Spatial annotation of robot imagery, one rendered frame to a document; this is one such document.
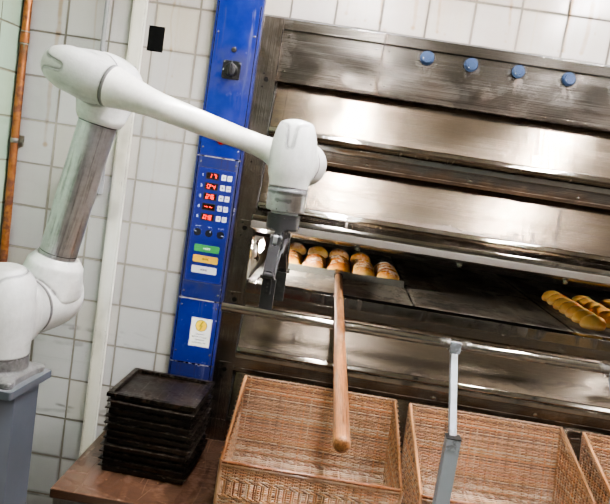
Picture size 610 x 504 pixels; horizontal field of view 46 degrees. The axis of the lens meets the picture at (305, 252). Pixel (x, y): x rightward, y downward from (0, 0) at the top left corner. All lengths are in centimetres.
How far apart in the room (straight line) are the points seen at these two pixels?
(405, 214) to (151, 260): 92
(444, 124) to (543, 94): 35
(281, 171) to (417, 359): 121
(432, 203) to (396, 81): 44
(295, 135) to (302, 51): 99
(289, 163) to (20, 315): 75
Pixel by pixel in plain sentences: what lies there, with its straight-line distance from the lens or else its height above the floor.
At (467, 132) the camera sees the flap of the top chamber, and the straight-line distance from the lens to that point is 255.
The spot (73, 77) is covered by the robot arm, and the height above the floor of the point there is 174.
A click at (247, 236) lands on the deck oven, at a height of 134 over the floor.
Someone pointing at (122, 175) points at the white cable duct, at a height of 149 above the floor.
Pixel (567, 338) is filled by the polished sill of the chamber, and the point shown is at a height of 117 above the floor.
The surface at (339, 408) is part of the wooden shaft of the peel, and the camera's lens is 136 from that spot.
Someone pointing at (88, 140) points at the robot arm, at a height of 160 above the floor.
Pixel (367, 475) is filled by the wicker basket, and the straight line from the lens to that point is 263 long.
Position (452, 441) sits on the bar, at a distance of 207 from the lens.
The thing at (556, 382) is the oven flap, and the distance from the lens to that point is 272.
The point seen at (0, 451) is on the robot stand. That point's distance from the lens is 194.
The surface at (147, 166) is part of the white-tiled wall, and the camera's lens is 260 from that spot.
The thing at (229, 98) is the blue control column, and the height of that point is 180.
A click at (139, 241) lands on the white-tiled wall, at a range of 263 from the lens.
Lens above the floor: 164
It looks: 7 degrees down
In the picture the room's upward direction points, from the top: 9 degrees clockwise
